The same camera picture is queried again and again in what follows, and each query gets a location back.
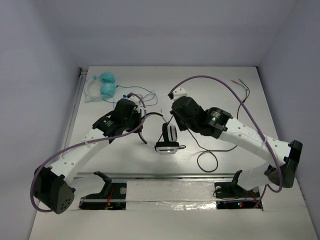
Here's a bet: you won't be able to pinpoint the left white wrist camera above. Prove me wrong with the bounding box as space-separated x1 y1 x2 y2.
127 92 146 112

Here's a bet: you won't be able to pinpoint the aluminium rail left side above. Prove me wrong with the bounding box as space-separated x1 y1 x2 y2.
59 66 89 150

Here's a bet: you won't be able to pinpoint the white foil-covered block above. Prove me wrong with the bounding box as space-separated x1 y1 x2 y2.
125 180 217 211

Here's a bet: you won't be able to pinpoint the white black headphones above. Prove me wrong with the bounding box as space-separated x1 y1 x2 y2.
138 112 186 155

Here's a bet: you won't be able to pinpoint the teal white headphones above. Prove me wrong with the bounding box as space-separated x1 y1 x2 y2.
84 72 116 103

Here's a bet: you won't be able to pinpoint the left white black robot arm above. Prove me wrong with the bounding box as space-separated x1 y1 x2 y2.
29 93 147 215

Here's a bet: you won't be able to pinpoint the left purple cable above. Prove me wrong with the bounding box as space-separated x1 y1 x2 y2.
29 92 147 213

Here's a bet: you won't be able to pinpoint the aluminium rail front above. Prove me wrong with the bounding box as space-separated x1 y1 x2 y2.
74 172 238 180

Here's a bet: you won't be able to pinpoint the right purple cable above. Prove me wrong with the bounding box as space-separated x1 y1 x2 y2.
169 75 285 209

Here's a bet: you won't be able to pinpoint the blue earphones with cable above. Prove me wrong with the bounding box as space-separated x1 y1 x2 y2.
116 85 159 107

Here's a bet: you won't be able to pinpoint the purple cable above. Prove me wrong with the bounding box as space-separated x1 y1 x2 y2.
169 75 285 209
29 92 147 213

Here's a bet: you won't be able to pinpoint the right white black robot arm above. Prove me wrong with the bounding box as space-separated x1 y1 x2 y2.
171 96 303 197

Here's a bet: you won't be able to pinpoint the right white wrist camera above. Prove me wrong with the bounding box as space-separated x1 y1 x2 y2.
167 86 188 101

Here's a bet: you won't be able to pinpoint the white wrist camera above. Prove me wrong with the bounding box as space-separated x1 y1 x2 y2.
127 92 146 112
167 86 188 101

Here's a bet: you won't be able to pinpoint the aluminium rail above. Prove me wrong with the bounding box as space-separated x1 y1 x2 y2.
74 172 238 180
59 66 89 150

